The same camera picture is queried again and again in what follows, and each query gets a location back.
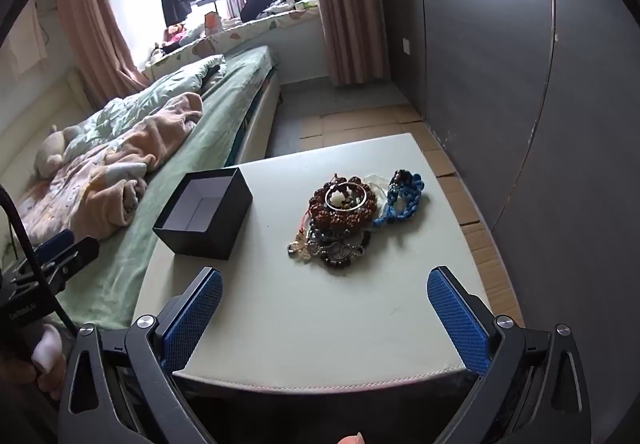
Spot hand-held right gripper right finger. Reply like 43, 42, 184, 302
426, 266, 593, 444

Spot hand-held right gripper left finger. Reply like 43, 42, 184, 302
57, 266, 223, 444

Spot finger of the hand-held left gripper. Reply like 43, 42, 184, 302
34, 230, 77, 265
37, 236, 101, 293

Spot black jewelry box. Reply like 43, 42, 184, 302
152, 167, 253, 261

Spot crystal pendant keychain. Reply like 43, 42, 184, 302
286, 229, 321, 265

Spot small toy robot figure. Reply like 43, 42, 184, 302
309, 224, 374, 275

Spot person's left hand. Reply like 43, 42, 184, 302
0, 324, 68, 405

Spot beige plush toy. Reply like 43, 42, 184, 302
32, 124, 84, 179

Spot pink fleece blanket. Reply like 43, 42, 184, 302
17, 92, 204, 243

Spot silver bangle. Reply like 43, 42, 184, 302
324, 183, 371, 213

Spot pale green quilt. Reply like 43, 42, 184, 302
62, 54, 227, 159

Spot bed with green sheet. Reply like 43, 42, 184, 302
0, 46, 281, 331

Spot cardboard sheets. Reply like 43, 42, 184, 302
300, 104, 524, 325

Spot pile of soft toys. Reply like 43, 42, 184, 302
150, 21, 206, 57

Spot dark grey wardrobe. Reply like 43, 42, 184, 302
372, 0, 640, 444

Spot patterned window seat cushion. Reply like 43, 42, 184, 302
144, 0, 322, 80

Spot blue bead bracelet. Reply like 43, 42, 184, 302
372, 169, 426, 227

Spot red string bracelet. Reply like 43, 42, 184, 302
299, 210, 322, 245

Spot white translucent bracelet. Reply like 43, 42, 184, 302
362, 173, 397, 211

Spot brown seed bead bracelet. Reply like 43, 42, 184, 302
306, 178, 382, 228

